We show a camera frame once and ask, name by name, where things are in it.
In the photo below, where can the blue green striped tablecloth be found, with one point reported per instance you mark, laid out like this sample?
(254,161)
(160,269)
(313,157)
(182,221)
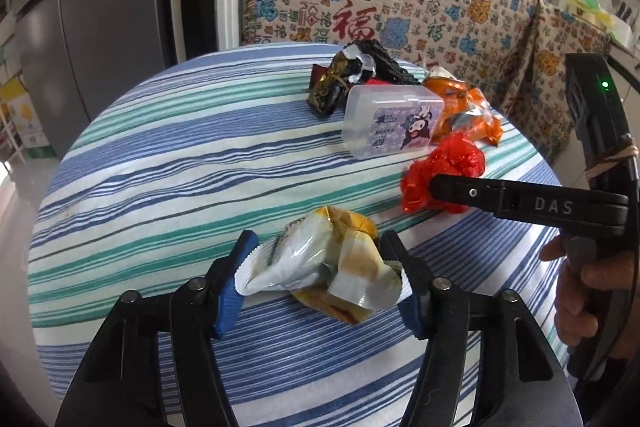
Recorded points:
(150,187)

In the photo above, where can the red plastic bag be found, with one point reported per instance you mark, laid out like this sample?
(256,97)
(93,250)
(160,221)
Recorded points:
(450,162)

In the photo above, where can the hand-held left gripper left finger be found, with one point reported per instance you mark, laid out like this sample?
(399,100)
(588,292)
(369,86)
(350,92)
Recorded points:
(234,279)

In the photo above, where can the person's right hand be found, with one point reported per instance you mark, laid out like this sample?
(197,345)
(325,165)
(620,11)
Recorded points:
(575,307)

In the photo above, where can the green lidded container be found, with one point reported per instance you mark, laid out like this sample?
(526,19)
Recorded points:
(590,9)

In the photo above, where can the dark brown foil wrapper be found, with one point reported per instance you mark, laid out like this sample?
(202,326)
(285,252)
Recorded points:
(330,87)

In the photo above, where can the black foam net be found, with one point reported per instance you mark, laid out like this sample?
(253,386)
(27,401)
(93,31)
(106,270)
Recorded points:
(387,62)

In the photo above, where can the white container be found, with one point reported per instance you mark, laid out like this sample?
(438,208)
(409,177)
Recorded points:
(621,32)

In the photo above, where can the orange snack wrapper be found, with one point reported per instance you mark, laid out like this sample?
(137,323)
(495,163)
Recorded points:
(450,94)

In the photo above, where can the white yellow wrapper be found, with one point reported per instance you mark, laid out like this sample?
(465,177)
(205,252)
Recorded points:
(310,257)

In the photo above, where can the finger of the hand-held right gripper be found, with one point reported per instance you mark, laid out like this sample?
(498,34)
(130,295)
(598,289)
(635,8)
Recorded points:
(500,199)

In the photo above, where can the translucent plastic box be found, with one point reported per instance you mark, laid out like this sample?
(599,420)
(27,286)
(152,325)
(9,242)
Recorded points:
(380,117)

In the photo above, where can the red plastic packet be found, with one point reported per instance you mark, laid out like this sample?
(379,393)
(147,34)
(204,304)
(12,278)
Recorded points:
(375,82)

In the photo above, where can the grey refrigerator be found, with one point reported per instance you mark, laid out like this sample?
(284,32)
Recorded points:
(100,32)

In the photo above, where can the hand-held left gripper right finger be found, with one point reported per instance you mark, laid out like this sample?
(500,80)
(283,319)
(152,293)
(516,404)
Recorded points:
(407,302)

